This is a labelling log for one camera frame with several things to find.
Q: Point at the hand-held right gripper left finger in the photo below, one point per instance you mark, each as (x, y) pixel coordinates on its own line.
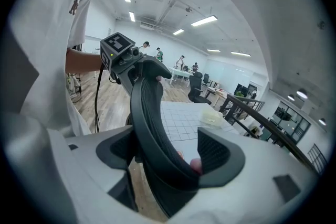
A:
(115, 150)

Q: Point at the wooden-top table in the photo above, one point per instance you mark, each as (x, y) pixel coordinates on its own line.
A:
(216, 91)

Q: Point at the ceiling air conditioner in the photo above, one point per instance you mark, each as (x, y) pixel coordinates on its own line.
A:
(147, 26)

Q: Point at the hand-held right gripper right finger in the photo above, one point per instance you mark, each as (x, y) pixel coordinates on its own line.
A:
(223, 157)

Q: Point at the black metal grille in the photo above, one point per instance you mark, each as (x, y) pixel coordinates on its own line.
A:
(318, 158)

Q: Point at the black framed glass partition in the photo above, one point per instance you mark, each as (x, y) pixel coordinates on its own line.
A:
(291, 120)

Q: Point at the dark metal railing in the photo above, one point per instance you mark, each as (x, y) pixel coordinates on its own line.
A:
(275, 129)

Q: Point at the round pendant lamp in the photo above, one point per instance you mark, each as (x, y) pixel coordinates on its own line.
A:
(291, 97)
(302, 93)
(322, 121)

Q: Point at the black office chair with headrest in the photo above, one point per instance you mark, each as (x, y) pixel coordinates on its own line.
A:
(195, 85)

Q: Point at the person's white t-shirt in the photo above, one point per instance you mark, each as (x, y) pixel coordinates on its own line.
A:
(44, 34)

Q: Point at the long white table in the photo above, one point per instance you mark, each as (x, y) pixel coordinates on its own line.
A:
(181, 72)

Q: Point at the translucent plastic box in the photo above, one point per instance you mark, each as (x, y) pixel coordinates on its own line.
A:
(211, 116)

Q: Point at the person's left forearm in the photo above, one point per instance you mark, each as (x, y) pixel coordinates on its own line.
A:
(81, 60)

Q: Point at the white grid desk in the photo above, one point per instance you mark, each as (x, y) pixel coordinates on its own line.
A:
(181, 120)

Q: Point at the small black swivel chair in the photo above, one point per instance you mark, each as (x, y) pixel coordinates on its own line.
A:
(206, 79)

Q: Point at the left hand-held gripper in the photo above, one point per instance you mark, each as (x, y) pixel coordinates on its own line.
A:
(116, 47)

